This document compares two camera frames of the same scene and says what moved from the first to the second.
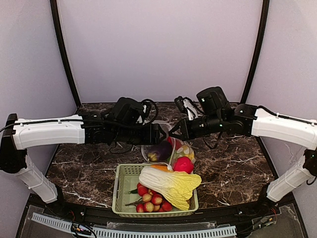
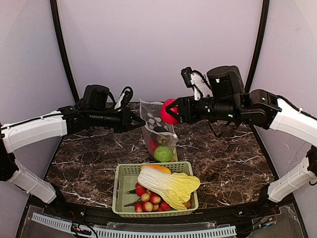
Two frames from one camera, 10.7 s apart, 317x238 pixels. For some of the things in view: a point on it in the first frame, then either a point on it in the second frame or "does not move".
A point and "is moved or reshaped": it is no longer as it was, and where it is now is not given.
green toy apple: (179, 152) -> (163, 153)
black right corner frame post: (265, 13) does not move
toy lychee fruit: (148, 207) does not move
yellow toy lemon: (188, 152) -> (175, 158)
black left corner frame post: (56, 20) does not move
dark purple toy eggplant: (160, 152) is moved or reshaped
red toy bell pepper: (172, 140) -> (153, 145)
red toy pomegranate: (184, 164) -> (167, 117)
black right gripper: (184, 128) -> (185, 109)
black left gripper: (155, 133) -> (126, 119)
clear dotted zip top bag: (177, 154) is moved or reshaped
